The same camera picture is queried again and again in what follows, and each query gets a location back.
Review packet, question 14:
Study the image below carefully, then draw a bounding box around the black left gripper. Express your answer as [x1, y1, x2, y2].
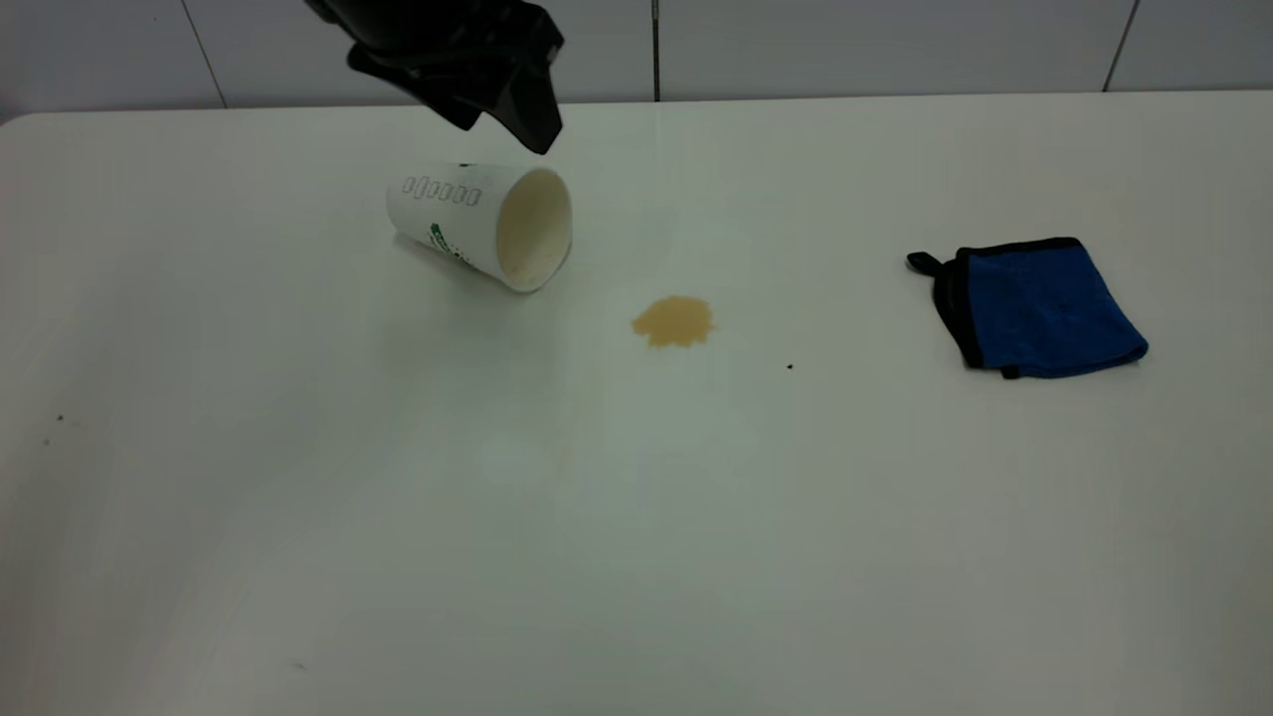
[303, 0, 565, 156]

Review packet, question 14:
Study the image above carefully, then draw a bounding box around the white paper coffee cup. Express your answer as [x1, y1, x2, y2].
[386, 163, 575, 294]

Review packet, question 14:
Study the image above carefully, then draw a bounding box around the blue cloth with black trim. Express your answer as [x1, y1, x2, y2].
[905, 238, 1150, 381]

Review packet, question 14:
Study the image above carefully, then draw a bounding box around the brown spilled coffee puddle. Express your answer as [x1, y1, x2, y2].
[631, 295, 716, 350]

